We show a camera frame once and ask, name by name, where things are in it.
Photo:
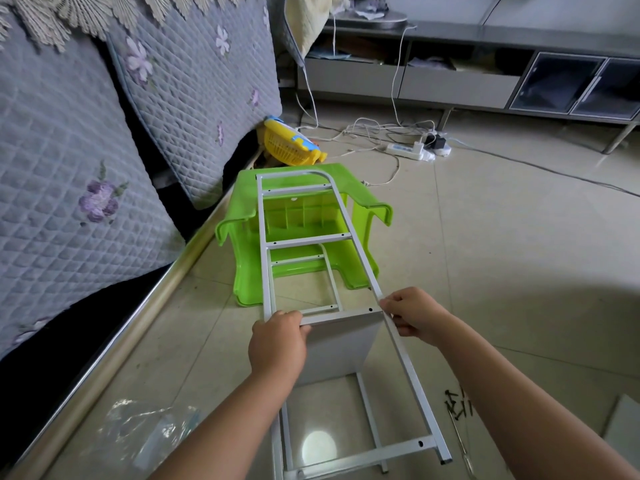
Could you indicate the person's right hand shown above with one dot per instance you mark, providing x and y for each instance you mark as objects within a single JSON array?
[{"x": 415, "y": 315}]

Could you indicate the person's left forearm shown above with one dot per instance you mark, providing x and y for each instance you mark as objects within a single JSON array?
[{"x": 225, "y": 430}]

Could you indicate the pile of pale cloth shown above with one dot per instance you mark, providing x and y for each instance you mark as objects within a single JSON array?
[{"x": 310, "y": 17}]

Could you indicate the white power strip with plugs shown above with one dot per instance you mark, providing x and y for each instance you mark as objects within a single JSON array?
[{"x": 438, "y": 145}]

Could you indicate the person's left hand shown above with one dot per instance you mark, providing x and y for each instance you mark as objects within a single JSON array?
[{"x": 278, "y": 345}]

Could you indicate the white metal frame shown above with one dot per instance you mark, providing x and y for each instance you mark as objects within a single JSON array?
[
  {"x": 300, "y": 260},
  {"x": 263, "y": 255}
]

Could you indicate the grey textured furniture cover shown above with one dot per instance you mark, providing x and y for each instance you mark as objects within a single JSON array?
[{"x": 90, "y": 165}]

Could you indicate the clear plastic screw bag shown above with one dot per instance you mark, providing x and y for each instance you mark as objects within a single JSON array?
[{"x": 145, "y": 430}]

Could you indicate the person's right forearm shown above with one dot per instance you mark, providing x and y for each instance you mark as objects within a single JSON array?
[{"x": 530, "y": 405}]

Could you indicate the grey marble TV cabinet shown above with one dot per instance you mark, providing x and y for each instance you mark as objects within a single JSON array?
[{"x": 480, "y": 65}]

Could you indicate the long white power strip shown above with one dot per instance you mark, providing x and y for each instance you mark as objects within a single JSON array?
[{"x": 405, "y": 151}]

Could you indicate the green plastic stool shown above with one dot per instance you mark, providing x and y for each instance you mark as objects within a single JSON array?
[{"x": 240, "y": 235}]

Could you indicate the white wooden board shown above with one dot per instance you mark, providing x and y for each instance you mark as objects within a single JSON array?
[
  {"x": 625, "y": 430},
  {"x": 340, "y": 345}
]

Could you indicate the pile of black screws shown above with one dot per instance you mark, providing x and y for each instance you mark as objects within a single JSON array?
[{"x": 458, "y": 403}]

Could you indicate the chrome metal base rail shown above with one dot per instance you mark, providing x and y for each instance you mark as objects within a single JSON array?
[{"x": 110, "y": 365}]

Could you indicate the yellow plastic basket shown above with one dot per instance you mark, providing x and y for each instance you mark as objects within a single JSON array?
[{"x": 290, "y": 143}]

